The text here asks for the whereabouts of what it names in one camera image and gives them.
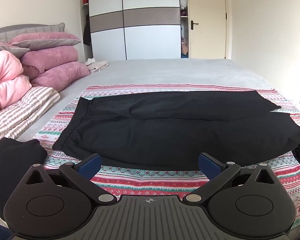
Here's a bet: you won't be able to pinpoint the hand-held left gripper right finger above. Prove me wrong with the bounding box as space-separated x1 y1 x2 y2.
182 152 278 204

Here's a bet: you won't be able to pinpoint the white and grey sliding wardrobe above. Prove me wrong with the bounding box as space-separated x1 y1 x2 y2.
79 0 191 61

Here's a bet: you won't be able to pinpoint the folded black garment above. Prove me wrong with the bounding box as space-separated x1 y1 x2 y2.
0 137 48 222

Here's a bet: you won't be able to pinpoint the pink fleece blanket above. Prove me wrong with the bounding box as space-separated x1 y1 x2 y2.
0 50 32 119

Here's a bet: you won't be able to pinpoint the mauve comforter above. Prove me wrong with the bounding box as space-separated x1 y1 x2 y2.
19 46 91 92

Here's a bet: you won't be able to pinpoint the striped quilt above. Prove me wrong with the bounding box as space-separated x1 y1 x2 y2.
0 86 60 147

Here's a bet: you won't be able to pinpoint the small pile of light clothes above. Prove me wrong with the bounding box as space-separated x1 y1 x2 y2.
85 58 109 72

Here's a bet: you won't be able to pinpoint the patterned knit blanket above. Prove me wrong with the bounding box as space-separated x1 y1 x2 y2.
32 84 300 230

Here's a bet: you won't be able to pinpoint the mauve and grey pillow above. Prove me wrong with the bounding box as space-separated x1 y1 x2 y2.
10 32 82 51

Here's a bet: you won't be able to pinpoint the hanging dark clothes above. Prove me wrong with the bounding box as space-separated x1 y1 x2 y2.
83 14 92 47

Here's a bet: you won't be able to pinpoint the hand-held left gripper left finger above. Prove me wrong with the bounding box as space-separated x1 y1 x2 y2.
22 153 117 204

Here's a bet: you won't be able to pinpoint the black pants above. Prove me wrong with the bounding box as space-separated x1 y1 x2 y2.
52 90 300 172

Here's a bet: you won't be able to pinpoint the pink bag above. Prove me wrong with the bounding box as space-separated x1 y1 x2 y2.
181 37 189 55

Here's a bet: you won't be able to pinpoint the grey quilted pillow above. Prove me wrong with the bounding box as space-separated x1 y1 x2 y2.
0 22 66 43

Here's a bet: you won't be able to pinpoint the cream door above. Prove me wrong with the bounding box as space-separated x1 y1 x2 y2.
187 0 233 60

